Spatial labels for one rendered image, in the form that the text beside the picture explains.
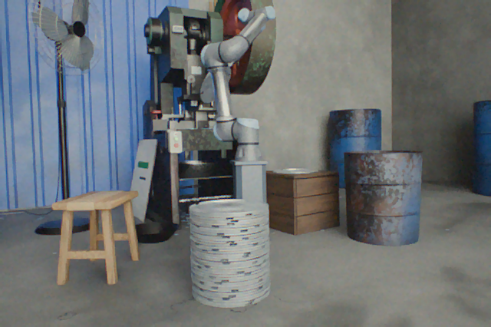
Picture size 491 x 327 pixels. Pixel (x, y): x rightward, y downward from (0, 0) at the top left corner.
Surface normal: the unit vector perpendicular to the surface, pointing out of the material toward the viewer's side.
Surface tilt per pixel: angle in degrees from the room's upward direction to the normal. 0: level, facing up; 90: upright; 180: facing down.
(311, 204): 90
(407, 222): 92
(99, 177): 90
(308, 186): 90
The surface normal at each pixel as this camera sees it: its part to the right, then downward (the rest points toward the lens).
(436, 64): -0.89, 0.04
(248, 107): 0.45, 0.04
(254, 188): 0.18, 0.05
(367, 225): -0.69, 0.09
